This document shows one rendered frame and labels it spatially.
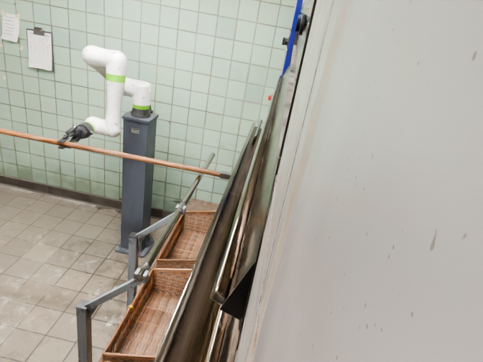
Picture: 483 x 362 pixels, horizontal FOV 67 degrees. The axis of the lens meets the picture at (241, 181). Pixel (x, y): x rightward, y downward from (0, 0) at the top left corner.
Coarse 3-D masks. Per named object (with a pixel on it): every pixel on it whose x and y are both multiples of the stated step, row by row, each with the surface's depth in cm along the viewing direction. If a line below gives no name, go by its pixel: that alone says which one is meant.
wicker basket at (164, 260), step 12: (180, 216) 244; (192, 216) 251; (204, 216) 249; (180, 228) 250; (192, 228) 255; (204, 228) 254; (168, 240) 219; (180, 240) 245; (192, 240) 247; (168, 252) 227; (180, 252) 234; (192, 252) 236; (156, 264) 203; (168, 264) 222; (180, 264) 201; (192, 264) 200
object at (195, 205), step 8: (192, 200) 295; (200, 200) 297; (192, 208) 285; (200, 208) 286; (208, 208) 289; (216, 208) 291; (200, 216) 276; (168, 288) 205; (160, 296) 199; (176, 304) 196; (136, 328) 178
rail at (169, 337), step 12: (240, 156) 170; (228, 192) 136; (216, 216) 120; (204, 240) 108; (204, 252) 102; (192, 276) 93; (192, 288) 89; (180, 300) 85; (180, 312) 82; (168, 336) 76; (168, 348) 73; (156, 360) 70
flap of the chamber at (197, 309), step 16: (256, 128) 220; (256, 144) 195; (240, 176) 156; (240, 192) 143; (224, 208) 130; (224, 224) 121; (224, 240) 114; (208, 256) 105; (208, 272) 99; (208, 288) 94; (192, 304) 88; (208, 304) 89; (192, 320) 84; (208, 320) 85; (176, 336) 79; (192, 336) 80; (208, 336) 81; (176, 352) 75; (192, 352) 77
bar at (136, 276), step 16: (208, 160) 224; (192, 192) 186; (176, 208) 171; (160, 224) 176; (160, 240) 146; (128, 272) 191; (144, 272) 128; (128, 288) 131; (80, 304) 139; (96, 304) 137; (128, 304) 200; (80, 320) 140; (80, 336) 144; (80, 352) 148
